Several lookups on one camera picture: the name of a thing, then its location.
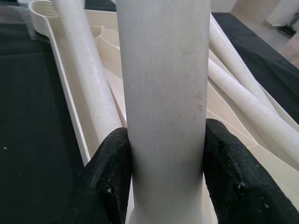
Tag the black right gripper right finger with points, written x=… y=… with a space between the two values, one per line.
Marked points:
x=240 y=186

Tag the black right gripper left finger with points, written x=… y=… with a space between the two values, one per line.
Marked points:
x=109 y=177

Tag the white plastic table leg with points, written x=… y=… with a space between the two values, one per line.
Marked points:
x=222 y=46
x=84 y=58
x=257 y=112
x=163 y=93

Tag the white plastic table top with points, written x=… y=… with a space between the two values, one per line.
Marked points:
x=109 y=46

